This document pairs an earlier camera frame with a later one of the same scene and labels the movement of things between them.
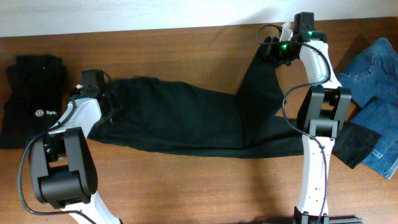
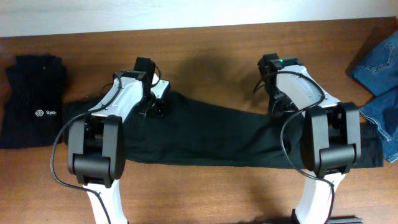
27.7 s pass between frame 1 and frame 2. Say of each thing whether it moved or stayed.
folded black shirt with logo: stayed
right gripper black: moved
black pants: moved
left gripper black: moved
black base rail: stayed
